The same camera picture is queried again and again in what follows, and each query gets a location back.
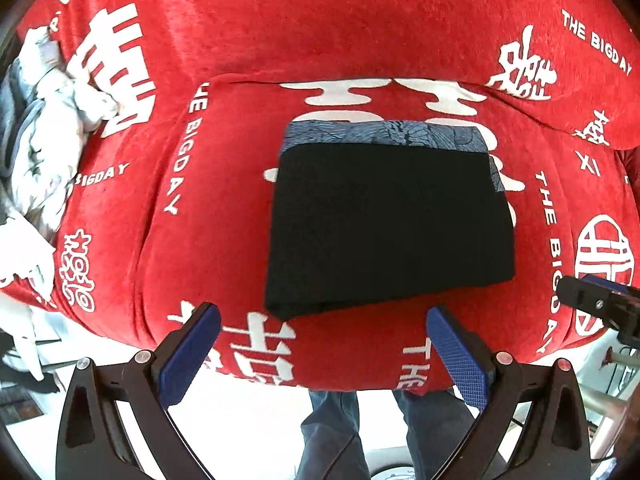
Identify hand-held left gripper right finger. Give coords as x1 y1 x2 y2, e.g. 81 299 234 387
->
425 305 594 480

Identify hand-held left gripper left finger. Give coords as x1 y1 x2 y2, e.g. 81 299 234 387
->
55 302 223 480

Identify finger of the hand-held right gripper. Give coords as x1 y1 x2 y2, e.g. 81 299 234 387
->
556 274 640 333

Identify black pants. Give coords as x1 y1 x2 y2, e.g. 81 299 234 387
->
264 119 517 322

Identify person's legs in jeans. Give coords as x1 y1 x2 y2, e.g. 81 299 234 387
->
299 386 482 480

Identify white cloth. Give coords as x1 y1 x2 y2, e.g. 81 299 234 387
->
0 210 57 382

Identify white grey garment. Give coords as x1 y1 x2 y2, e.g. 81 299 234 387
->
0 25 122 243

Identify red printed blanket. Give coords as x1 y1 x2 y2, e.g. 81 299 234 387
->
0 0 640 396

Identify metal frame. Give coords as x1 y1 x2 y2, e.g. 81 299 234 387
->
575 347 640 463

